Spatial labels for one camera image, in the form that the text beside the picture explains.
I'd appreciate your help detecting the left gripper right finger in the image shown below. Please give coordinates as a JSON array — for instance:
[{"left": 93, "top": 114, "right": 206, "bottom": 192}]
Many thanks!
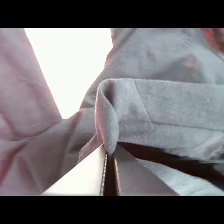
[{"left": 103, "top": 144, "right": 178, "bottom": 196}]

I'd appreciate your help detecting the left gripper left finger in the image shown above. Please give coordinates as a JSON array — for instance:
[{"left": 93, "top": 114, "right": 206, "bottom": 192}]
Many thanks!
[{"left": 41, "top": 144, "right": 109, "bottom": 196}]

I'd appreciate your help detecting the black garment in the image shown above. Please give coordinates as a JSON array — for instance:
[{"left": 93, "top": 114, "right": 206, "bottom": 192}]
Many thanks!
[{"left": 0, "top": 28, "right": 224, "bottom": 196}]

